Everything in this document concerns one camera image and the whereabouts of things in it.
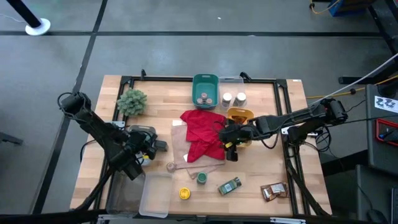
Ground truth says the white cable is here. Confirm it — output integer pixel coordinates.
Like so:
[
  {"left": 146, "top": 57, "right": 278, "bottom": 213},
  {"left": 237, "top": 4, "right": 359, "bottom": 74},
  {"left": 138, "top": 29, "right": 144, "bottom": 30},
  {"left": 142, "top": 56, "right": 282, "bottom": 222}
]
[{"left": 313, "top": 52, "right": 398, "bottom": 103}]

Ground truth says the brown packet with white label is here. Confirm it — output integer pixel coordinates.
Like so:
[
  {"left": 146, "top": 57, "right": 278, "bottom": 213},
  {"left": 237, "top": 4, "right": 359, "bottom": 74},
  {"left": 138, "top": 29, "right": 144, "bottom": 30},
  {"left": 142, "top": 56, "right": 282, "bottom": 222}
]
[{"left": 260, "top": 182, "right": 290, "bottom": 202}]

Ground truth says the dark grey box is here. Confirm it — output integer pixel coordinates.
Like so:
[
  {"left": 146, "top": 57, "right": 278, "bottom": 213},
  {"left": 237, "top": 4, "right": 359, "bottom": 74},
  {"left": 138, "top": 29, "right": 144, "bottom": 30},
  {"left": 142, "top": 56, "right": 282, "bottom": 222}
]
[{"left": 355, "top": 164, "right": 398, "bottom": 224}]

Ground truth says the black computer mouse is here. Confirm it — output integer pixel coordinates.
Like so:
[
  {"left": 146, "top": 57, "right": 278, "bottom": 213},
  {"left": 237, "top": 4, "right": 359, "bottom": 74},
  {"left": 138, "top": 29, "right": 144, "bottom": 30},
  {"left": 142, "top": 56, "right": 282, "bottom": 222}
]
[{"left": 366, "top": 208, "right": 389, "bottom": 224}]

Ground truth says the white-lid spice jar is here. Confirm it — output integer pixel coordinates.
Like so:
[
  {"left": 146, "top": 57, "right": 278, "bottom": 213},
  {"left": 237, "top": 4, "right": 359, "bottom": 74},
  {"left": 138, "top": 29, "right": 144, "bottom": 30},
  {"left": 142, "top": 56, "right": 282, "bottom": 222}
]
[
  {"left": 221, "top": 92, "right": 233, "bottom": 109},
  {"left": 233, "top": 92, "right": 248, "bottom": 108}
]

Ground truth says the red cloth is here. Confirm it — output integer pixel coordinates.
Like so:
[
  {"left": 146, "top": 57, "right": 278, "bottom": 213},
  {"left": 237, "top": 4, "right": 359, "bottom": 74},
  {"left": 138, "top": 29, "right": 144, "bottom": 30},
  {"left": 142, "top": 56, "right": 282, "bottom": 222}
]
[{"left": 179, "top": 109, "right": 228, "bottom": 163}]

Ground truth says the yellow round cap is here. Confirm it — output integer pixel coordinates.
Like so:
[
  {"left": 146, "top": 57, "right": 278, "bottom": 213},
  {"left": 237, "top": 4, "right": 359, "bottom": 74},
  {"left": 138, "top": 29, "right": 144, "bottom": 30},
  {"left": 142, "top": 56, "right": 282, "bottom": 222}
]
[{"left": 178, "top": 187, "right": 192, "bottom": 200}]

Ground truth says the black equipment cabinet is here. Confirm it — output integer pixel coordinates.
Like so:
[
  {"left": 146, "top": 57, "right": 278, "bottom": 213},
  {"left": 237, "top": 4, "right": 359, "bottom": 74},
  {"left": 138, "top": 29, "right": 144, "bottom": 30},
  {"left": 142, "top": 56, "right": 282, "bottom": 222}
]
[{"left": 365, "top": 83, "right": 398, "bottom": 169}]

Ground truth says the yellow floor cable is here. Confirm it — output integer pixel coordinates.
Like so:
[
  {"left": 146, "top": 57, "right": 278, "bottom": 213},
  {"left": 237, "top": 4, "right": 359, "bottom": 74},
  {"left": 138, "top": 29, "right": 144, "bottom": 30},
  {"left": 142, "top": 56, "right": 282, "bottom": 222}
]
[{"left": 306, "top": 73, "right": 398, "bottom": 100}]

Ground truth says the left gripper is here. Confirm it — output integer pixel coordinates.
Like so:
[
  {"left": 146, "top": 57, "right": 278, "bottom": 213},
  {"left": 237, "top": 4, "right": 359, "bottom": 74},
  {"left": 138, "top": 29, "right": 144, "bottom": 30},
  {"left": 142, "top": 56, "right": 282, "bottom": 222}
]
[{"left": 129, "top": 131, "right": 162, "bottom": 166}]

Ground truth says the teal plastic bin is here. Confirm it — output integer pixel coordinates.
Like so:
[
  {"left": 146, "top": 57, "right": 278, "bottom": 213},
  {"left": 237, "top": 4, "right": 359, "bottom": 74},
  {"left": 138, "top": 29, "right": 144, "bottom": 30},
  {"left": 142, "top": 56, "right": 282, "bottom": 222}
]
[{"left": 192, "top": 73, "right": 220, "bottom": 110}]

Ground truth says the black square tin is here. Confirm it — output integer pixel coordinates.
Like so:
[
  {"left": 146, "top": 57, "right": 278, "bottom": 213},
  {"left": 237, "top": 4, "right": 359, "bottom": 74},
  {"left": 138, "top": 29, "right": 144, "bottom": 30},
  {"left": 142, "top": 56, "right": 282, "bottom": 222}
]
[{"left": 154, "top": 139, "right": 169, "bottom": 152}]

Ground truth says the black pole with white base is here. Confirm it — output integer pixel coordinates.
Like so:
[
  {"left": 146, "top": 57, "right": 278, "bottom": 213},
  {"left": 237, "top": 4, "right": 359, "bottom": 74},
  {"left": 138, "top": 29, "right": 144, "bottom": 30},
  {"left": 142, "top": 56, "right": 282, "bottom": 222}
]
[{"left": 4, "top": 0, "right": 52, "bottom": 37}]

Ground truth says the black crossbar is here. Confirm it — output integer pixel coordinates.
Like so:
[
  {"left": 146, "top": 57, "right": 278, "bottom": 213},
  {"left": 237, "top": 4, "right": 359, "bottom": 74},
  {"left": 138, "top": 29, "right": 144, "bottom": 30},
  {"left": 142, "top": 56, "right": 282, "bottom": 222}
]
[{"left": 0, "top": 208, "right": 398, "bottom": 224}]

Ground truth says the yellow cable by blue box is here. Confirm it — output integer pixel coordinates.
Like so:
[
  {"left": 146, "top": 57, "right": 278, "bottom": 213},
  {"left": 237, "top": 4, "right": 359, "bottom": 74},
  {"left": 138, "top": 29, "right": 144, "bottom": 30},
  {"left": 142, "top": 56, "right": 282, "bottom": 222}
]
[{"left": 308, "top": 0, "right": 341, "bottom": 16}]

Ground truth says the blue box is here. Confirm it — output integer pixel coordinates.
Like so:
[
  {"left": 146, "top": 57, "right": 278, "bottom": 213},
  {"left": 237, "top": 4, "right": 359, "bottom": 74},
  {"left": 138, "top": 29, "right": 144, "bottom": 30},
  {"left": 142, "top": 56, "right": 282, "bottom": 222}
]
[{"left": 328, "top": 0, "right": 376, "bottom": 17}]

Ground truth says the grey plastic bin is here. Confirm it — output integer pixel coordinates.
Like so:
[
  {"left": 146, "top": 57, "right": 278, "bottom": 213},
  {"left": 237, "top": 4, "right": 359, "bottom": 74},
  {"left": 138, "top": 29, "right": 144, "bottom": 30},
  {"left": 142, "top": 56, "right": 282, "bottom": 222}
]
[{"left": 127, "top": 123, "right": 158, "bottom": 167}]

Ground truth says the clear plastic bin with handles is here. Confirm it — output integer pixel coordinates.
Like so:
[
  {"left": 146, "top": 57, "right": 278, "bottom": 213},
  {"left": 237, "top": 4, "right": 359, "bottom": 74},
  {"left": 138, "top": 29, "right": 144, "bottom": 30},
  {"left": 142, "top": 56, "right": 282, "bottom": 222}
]
[{"left": 218, "top": 75, "right": 246, "bottom": 111}]

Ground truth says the green artificial plant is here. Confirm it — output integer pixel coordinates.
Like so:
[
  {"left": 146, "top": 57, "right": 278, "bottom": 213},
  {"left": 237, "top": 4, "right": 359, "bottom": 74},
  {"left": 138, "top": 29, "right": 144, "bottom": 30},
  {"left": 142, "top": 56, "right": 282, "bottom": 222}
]
[{"left": 116, "top": 88, "right": 149, "bottom": 118}]

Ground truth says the black metal stand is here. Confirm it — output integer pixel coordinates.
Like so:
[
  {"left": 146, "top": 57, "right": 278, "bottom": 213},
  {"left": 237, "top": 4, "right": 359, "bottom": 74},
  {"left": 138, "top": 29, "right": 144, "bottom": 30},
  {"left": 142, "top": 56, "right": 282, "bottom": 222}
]
[{"left": 338, "top": 0, "right": 398, "bottom": 85}]

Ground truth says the black furniture foot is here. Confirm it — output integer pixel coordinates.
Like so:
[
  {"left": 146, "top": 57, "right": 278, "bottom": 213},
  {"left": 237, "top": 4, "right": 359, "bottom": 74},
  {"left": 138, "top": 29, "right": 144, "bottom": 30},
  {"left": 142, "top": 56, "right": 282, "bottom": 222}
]
[{"left": 0, "top": 131, "right": 24, "bottom": 146}]

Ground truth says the smoky clear plastic bin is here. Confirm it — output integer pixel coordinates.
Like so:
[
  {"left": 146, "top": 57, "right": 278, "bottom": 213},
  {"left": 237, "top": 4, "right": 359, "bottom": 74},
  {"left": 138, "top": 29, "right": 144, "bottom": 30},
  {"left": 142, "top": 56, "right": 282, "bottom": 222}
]
[{"left": 106, "top": 169, "right": 146, "bottom": 218}]

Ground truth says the green herb jar with label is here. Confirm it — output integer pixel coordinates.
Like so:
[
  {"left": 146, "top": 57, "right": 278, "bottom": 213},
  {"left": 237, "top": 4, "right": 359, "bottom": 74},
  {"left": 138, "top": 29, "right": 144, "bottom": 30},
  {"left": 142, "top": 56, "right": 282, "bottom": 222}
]
[{"left": 217, "top": 176, "right": 243, "bottom": 196}]

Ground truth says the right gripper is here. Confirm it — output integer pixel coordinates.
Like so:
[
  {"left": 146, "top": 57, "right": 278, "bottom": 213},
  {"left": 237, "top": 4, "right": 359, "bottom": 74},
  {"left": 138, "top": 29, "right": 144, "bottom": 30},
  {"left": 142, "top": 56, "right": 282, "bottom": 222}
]
[{"left": 218, "top": 123, "right": 255, "bottom": 162}]

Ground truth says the red-framed device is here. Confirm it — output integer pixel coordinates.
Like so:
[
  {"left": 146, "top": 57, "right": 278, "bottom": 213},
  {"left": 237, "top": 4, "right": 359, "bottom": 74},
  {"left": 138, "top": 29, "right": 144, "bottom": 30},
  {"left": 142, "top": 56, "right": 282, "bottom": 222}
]
[{"left": 374, "top": 118, "right": 398, "bottom": 147}]

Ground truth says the white sticker with black print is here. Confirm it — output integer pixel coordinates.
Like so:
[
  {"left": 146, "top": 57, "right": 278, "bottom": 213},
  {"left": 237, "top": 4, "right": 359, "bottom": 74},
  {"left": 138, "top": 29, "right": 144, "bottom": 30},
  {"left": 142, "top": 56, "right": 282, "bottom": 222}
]
[{"left": 374, "top": 95, "right": 398, "bottom": 114}]

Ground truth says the yellow plastic bin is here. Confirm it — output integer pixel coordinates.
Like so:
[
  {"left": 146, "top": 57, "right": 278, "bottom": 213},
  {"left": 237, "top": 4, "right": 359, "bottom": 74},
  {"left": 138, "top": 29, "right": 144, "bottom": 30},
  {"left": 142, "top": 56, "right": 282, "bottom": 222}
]
[{"left": 226, "top": 106, "right": 255, "bottom": 147}]

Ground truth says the black aluminium table frame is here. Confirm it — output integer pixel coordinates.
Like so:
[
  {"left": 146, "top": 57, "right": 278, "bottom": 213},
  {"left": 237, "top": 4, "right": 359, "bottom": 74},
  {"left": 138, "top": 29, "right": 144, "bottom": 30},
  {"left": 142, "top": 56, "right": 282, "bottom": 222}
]
[{"left": 74, "top": 68, "right": 332, "bottom": 218}]

